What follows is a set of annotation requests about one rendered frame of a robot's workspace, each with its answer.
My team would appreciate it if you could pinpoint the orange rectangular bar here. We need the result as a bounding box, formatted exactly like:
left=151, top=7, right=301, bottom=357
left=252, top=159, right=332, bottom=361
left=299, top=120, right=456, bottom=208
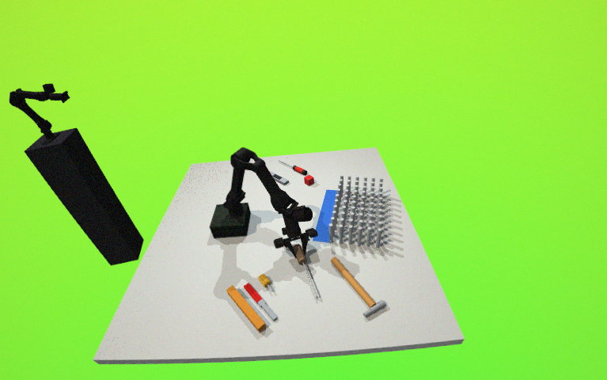
left=226, top=285, right=267, bottom=333

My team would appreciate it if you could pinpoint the blue curved strip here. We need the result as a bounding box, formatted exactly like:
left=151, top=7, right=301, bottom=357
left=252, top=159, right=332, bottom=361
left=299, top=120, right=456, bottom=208
left=313, top=190, right=337, bottom=243

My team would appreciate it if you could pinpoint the hammer with wooden handle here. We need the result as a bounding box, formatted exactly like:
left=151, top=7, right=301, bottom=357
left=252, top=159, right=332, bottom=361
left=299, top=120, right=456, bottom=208
left=331, top=256, right=386, bottom=317

